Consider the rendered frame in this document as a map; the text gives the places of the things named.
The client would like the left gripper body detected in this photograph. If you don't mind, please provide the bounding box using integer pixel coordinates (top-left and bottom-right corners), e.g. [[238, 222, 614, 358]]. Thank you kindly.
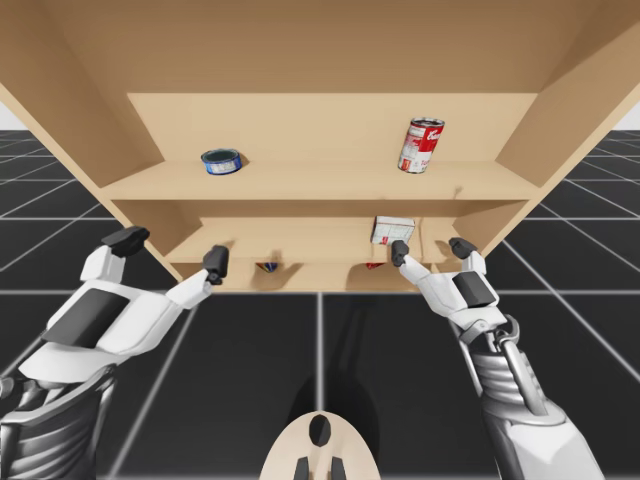
[[18, 277, 176, 384]]

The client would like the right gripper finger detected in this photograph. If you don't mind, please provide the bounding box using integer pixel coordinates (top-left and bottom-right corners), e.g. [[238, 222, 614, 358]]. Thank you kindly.
[[390, 240, 432, 287], [448, 237, 488, 277]]

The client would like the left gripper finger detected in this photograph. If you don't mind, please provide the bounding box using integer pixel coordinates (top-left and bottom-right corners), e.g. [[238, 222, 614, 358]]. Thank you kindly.
[[165, 244, 231, 312], [79, 226, 151, 289]]

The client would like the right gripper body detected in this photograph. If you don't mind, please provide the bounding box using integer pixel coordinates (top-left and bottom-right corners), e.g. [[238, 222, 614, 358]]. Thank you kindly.
[[418, 269, 507, 331]]

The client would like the red and white can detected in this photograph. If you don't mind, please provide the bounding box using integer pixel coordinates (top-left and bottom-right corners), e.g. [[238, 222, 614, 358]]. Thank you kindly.
[[397, 116, 446, 175]]

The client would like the blue flat can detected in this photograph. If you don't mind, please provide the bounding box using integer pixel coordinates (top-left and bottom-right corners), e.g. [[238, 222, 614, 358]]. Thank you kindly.
[[200, 147, 245, 177]]

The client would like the red and white carton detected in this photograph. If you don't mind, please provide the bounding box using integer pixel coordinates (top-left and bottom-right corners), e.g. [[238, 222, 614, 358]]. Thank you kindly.
[[370, 215, 417, 247]]

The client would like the tan robot part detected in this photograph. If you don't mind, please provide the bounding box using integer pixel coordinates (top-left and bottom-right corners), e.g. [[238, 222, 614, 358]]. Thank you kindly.
[[259, 409, 380, 480]]

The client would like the pale wooden shelf unit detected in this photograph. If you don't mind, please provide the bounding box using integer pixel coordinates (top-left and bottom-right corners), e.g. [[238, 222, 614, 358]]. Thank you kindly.
[[0, 0, 640, 295]]

